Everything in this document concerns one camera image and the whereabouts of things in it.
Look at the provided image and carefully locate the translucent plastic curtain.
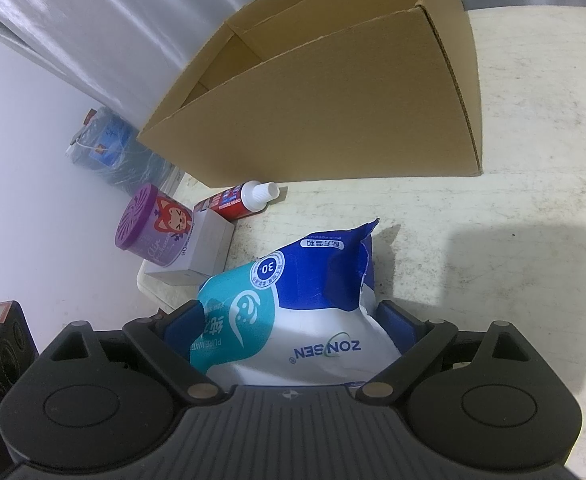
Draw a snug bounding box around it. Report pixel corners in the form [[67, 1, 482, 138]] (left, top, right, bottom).
[[0, 0, 586, 128]]

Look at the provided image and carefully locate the red tube with white cap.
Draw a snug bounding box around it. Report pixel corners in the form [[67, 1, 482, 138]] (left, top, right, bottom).
[[194, 181, 280, 221]]

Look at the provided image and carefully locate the white carton box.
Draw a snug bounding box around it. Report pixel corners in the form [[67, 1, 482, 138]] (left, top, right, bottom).
[[144, 208, 235, 288]]

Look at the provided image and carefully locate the blue water jug in bag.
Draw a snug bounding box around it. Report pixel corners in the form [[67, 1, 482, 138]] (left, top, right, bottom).
[[65, 107, 176, 196]]

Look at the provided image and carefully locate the blue white wet wipes pack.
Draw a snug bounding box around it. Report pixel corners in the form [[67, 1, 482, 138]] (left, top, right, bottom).
[[189, 218, 404, 388]]

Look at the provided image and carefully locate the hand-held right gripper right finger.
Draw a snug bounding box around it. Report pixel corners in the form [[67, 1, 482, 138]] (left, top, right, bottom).
[[355, 299, 546, 406]]

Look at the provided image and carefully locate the purple air freshener can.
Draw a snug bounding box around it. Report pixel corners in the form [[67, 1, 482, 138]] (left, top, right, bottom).
[[114, 183, 195, 269]]

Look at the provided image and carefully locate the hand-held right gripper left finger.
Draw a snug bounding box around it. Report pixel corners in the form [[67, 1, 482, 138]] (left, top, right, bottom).
[[38, 299, 226, 407]]

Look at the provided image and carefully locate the brown cardboard box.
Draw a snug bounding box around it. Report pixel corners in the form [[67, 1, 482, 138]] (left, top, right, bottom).
[[137, 0, 483, 197]]

